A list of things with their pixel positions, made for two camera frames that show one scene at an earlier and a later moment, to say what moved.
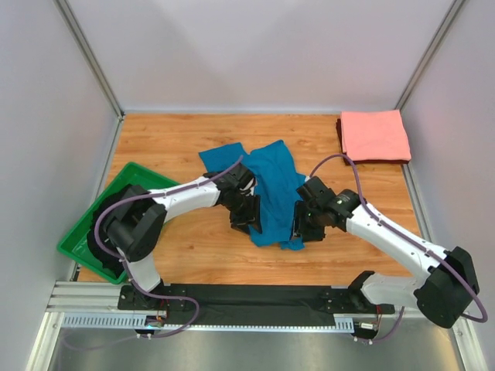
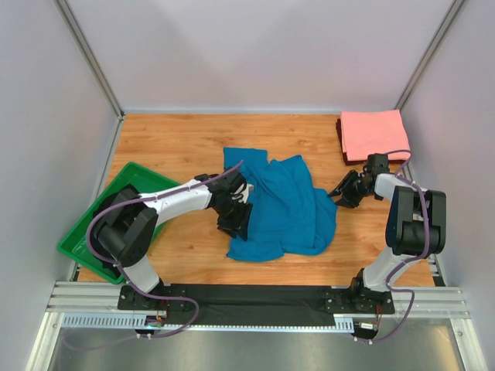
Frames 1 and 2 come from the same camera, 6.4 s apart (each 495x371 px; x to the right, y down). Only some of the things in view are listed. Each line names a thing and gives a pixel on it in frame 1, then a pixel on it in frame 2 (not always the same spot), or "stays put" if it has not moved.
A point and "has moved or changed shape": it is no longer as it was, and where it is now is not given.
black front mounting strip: x=254 y=304 stays put
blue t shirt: x=276 y=183 has moved or changed shape
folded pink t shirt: x=370 y=135 stays put
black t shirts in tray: x=110 y=261 stays put
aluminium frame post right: x=454 y=8 stays put
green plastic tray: x=75 y=244 stays put
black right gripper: x=309 y=230 → x=356 y=187
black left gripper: x=244 y=218 → x=235 y=216
